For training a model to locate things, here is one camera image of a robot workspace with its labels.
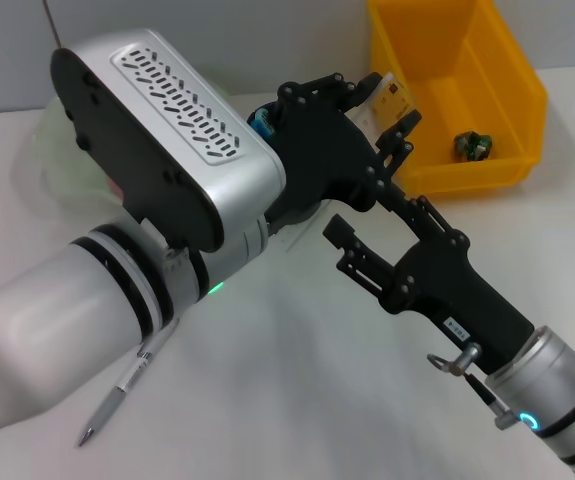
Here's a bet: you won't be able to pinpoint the pale green glass fruit plate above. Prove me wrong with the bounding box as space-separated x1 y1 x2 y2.
11 94 131 221

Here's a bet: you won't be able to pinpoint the silver pen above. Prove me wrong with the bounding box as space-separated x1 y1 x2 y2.
76 319 182 448

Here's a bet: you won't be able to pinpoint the green plastic wrapper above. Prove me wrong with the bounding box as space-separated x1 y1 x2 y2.
452 130 494 162

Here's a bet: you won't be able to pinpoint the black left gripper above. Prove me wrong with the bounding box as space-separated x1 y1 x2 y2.
265 72 423 237

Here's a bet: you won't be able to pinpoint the yellow plastic bin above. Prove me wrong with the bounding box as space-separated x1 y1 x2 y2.
365 0 550 199

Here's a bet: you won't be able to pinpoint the blue scissors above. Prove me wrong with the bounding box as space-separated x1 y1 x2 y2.
248 104 274 140

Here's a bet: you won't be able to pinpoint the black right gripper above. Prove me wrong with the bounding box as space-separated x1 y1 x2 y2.
321 180 537 375

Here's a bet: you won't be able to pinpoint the transparent plastic ruler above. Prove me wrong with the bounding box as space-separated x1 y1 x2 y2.
281 71 417 251

